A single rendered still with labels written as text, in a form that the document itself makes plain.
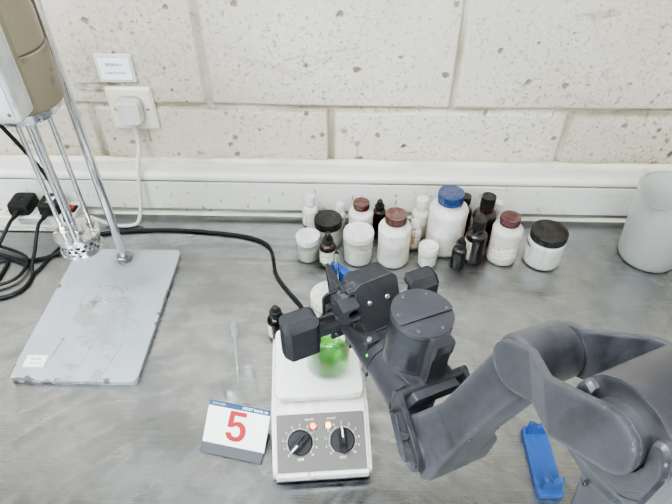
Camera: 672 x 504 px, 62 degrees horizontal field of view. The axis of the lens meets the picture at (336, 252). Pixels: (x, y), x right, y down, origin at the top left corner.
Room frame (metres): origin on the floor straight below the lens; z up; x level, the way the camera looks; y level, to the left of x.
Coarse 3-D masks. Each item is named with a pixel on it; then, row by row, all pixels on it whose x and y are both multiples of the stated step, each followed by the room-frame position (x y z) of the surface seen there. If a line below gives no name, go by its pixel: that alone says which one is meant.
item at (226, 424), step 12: (216, 408) 0.43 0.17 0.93; (228, 408) 0.43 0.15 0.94; (216, 420) 0.42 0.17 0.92; (228, 420) 0.42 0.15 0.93; (240, 420) 0.42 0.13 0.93; (252, 420) 0.42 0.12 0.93; (264, 420) 0.42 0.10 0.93; (216, 432) 0.41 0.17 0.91; (228, 432) 0.41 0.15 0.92; (240, 432) 0.41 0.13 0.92; (252, 432) 0.41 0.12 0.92; (264, 432) 0.40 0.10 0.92; (252, 444) 0.39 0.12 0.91
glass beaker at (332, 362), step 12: (324, 348) 0.44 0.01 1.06; (336, 348) 0.44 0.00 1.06; (348, 348) 0.46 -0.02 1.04; (312, 360) 0.45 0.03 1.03; (324, 360) 0.44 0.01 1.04; (336, 360) 0.44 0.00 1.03; (348, 360) 0.46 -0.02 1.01; (312, 372) 0.45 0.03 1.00; (324, 372) 0.44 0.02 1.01; (336, 372) 0.44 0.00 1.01
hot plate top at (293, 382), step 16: (352, 352) 0.49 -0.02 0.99; (288, 368) 0.46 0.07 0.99; (304, 368) 0.46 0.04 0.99; (352, 368) 0.46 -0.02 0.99; (288, 384) 0.44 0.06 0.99; (304, 384) 0.44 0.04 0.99; (320, 384) 0.44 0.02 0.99; (336, 384) 0.44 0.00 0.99; (352, 384) 0.44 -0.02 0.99; (288, 400) 0.42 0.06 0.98
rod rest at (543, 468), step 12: (528, 432) 0.41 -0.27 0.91; (540, 432) 0.41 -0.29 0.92; (528, 444) 0.39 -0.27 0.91; (540, 444) 0.39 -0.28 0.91; (528, 456) 0.38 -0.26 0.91; (540, 456) 0.38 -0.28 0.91; (552, 456) 0.38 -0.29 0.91; (540, 468) 0.36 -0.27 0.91; (552, 468) 0.36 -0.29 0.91; (540, 480) 0.34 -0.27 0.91; (552, 480) 0.33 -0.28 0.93; (564, 480) 0.33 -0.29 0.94; (540, 492) 0.33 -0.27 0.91; (552, 492) 0.33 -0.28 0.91
